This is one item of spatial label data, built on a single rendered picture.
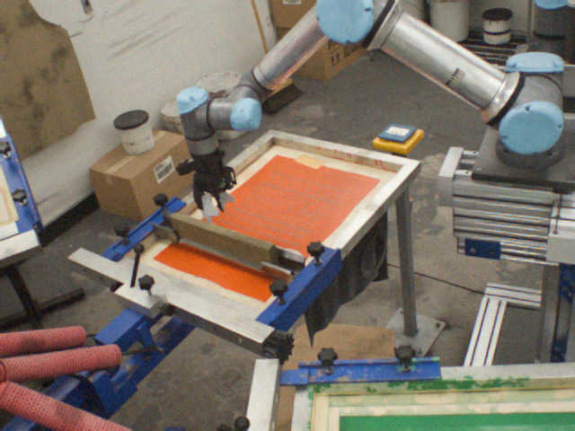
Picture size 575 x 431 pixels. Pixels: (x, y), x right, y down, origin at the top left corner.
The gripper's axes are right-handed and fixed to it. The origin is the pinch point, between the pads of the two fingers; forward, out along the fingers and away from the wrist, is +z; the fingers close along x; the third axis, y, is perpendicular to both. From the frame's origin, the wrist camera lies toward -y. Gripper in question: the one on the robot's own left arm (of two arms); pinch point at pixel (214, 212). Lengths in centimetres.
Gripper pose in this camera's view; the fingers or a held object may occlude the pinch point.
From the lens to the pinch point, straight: 177.2
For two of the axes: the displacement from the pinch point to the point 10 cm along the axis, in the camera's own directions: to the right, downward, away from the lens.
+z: 1.4, 8.0, 5.8
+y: 8.1, 2.4, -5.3
